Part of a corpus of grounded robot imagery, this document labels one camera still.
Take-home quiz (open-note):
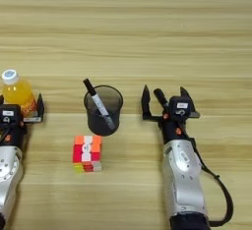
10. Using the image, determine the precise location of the all black marker pen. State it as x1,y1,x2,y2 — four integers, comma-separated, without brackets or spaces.
153,87,170,111

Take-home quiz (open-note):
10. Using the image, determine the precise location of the black marker white barrel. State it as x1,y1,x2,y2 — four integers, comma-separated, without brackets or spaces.
82,78,117,131

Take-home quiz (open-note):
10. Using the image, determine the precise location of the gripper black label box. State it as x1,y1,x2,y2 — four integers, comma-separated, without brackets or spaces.
0,104,23,124
167,96,193,122

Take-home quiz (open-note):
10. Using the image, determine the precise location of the black mesh pen cup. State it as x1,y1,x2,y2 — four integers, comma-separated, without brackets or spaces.
83,85,124,137

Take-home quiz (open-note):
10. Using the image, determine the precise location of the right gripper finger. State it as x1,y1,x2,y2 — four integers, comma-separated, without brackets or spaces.
141,85,153,117
179,86,198,113

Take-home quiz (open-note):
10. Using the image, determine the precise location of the colourful puzzle cube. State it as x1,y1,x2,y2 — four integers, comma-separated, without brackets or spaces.
72,135,103,175

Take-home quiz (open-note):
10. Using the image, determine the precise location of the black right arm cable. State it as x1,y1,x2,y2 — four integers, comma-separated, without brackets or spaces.
188,138,235,228

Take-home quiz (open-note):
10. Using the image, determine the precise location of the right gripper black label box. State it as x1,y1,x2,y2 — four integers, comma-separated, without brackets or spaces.
167,96,193,122

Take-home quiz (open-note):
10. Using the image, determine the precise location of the orange juice bottle white cap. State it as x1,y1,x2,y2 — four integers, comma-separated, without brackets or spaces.
1,69,38,118

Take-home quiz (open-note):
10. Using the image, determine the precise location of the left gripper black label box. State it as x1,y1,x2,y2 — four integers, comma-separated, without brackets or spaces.
0,104,23,124

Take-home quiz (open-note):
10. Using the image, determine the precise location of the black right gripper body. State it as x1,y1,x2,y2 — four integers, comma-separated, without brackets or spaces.
142,110,201,144

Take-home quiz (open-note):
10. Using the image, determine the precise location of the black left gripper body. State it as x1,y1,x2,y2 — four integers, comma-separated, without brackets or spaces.
0,115,44,150

